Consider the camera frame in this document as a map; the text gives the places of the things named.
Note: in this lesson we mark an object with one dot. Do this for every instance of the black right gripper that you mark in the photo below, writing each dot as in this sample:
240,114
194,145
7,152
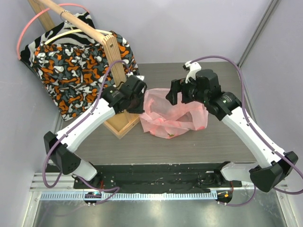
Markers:
179,87

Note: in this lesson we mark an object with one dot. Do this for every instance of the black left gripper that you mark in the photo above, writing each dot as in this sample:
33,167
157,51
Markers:
139,109

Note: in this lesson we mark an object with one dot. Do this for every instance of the pink plastic bag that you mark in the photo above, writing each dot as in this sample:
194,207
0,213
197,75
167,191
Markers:
163,120

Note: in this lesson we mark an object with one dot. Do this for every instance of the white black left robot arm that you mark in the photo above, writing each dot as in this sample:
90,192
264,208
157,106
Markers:
61,147

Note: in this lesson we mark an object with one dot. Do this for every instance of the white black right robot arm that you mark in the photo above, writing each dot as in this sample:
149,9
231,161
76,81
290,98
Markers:
272,164

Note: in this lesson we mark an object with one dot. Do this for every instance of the wooden clothes rack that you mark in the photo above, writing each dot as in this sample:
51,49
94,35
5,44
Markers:
122,123

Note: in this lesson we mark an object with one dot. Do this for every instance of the orange black patterned garment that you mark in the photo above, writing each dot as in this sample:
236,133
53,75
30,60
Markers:
71,69

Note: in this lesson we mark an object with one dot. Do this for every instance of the cream hanger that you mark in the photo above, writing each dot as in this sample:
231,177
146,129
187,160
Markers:
74,31

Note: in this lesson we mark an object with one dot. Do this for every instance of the pink hanger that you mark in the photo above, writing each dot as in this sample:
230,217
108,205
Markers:
41,11

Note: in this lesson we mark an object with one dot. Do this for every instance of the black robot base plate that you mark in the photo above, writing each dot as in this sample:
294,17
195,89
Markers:
166,178

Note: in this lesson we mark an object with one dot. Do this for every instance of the aluminium corner post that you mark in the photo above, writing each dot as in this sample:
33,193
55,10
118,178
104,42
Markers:
258,31

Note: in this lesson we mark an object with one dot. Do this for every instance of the white slotted cable duct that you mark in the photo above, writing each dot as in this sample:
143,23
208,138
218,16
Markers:
90,196

